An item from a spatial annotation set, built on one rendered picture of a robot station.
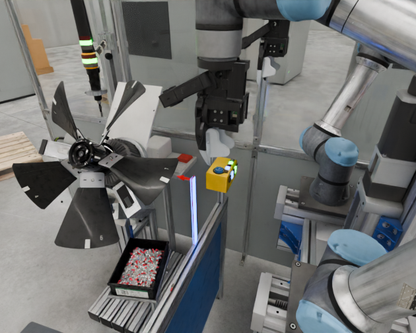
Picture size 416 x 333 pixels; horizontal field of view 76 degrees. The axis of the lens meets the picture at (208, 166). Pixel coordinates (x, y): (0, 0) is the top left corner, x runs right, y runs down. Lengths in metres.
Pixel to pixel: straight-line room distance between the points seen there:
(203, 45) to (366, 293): 0.46
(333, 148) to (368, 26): 0.63
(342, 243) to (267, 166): 1.05
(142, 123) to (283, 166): 0.84
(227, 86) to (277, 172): 1.22
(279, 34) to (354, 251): 0.65
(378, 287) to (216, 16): 0.47
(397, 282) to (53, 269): 2.25
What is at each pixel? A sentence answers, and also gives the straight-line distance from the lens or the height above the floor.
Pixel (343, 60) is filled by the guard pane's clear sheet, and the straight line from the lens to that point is 1.43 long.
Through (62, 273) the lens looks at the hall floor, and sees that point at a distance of 2.38.
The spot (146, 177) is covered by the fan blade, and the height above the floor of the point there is 1.17.
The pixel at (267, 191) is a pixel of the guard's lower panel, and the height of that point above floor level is 0.68.
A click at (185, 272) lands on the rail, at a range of 1.06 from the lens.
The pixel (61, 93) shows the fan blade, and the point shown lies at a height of 1.39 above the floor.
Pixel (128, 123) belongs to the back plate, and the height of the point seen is 1.20.
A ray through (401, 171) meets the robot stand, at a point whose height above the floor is 1.35.
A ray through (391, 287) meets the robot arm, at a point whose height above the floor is 1.36.
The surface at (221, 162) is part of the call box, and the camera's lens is 1.25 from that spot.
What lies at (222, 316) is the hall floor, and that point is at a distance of 1.95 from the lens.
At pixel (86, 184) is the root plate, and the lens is 1.14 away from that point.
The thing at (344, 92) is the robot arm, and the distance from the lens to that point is 1.17.
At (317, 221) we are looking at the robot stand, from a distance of 1.20.
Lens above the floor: 1.71
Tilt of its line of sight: 32 degrees down
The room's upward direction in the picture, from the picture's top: straight up
